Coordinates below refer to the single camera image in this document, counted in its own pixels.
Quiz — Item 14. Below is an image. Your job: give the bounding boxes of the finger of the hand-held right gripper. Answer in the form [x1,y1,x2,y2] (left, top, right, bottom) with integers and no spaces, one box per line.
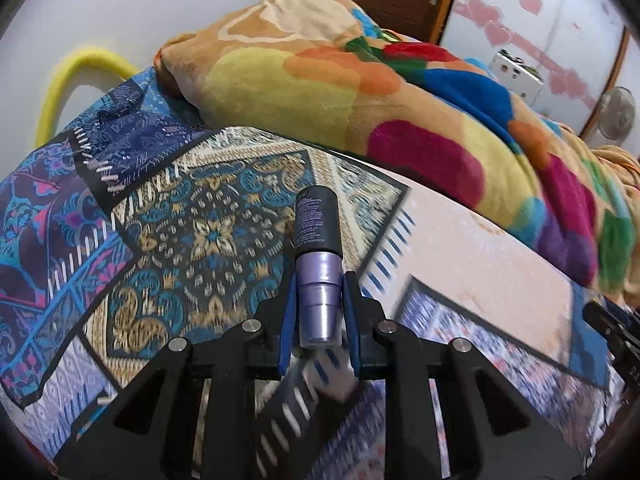
[582,301,640,377]

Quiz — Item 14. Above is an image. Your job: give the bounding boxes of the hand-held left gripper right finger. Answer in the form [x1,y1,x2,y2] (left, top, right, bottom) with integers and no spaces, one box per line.
[342,270,586,480]

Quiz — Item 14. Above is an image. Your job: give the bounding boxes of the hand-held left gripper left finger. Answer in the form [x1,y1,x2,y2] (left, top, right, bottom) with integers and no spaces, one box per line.
[52,272,301,480]

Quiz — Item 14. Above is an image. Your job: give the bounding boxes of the purple spray bottle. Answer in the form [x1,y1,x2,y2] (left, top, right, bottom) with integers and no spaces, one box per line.
[294,186,346,349]

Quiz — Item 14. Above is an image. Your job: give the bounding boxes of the standing fan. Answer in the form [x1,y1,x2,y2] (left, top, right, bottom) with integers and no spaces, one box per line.
[597,86,637,141]

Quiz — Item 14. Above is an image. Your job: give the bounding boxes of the colourful fleece blanket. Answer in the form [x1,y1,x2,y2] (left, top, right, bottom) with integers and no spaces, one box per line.
[152,0,640,306]

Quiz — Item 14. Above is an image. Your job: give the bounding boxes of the white electronic box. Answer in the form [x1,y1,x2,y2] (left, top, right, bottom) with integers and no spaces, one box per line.
[489,50,544,102]

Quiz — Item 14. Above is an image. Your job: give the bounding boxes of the white wardrobe with pink hearts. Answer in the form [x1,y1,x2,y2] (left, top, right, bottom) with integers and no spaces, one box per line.
[440,0,632,137]

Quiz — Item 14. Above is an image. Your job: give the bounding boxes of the yellow foam tube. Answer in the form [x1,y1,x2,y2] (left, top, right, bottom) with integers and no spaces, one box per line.
[35,46,141,147]

